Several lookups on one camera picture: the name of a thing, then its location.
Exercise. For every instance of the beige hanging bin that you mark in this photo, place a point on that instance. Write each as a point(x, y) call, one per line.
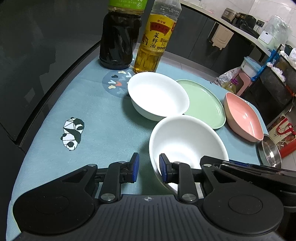
point(221, 37)

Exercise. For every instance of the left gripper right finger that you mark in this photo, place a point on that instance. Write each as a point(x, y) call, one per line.
point(184, 176)

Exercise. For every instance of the rice cooker on counter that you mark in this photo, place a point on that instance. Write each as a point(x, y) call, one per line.
point(229, 15)

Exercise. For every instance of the red white gift bag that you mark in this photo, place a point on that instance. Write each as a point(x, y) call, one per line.
point(282, 132)

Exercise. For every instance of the pink square bowl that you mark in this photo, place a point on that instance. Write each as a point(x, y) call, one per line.
point(242, 119)

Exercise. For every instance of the pink plastic stool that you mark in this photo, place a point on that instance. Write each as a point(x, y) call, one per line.
point(243, 81)

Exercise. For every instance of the white bowl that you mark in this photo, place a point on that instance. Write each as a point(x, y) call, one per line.
point(156, 96)
point(184, 139)

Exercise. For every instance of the white container blue lid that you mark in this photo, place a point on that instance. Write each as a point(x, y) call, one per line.
point(250, 67)

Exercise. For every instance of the dark vinegar bottle green label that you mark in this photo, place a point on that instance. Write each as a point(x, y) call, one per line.
point(120, 32)

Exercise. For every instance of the white appliance on counter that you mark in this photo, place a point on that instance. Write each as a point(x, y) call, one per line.
point(275, 32)

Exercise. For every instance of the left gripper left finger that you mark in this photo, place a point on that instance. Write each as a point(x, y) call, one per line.
point(114, 176)

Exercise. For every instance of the green plate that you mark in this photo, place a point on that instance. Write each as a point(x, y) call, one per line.
point(204, 105)

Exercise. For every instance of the stainless steel bowl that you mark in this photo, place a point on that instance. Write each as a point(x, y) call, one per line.
point(268, 152)

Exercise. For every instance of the large oil jug purple cap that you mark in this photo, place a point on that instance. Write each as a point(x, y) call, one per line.
point(231, 86)

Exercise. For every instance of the black storage rack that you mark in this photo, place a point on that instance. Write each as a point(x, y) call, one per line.
point(269, 94)

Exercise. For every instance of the yellow oil bottle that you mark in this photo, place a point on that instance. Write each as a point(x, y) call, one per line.
point(158, 30)

